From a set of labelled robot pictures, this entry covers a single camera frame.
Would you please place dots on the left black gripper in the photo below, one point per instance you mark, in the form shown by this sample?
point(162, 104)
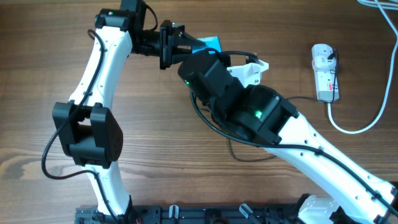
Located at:
point(170, 37)

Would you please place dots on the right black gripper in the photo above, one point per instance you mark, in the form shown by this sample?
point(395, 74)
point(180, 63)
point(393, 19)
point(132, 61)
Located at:
point(226, 60)

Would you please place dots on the blue screen smartphone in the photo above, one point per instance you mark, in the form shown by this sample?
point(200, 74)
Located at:
point(210, 42)

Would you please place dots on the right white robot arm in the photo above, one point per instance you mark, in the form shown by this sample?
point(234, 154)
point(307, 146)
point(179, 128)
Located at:
point(257, 115)

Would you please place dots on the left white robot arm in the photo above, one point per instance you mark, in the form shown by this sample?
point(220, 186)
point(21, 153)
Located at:
point(85, 125)

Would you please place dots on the white charger adapter plug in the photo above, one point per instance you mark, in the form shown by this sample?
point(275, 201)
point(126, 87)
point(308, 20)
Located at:
point(323, 63)

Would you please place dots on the white power strip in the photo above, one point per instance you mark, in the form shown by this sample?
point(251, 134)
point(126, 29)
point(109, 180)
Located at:
point(326, 83)

